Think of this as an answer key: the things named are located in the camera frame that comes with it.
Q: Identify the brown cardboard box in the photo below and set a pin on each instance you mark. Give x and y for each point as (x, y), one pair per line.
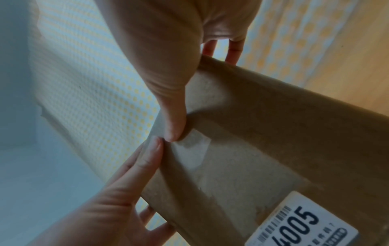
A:
(288, 125)

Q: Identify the yellow checkered cloth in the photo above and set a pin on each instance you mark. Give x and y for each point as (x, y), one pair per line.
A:
(91, 84)

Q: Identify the person's left hand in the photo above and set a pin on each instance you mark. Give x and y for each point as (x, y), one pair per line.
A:
(106, 211)

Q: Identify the clear tape strip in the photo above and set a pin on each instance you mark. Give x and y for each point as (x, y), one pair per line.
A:
(194, 149)

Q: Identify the person's right hand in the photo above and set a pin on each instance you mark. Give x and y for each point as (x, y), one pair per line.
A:
(164, 48)

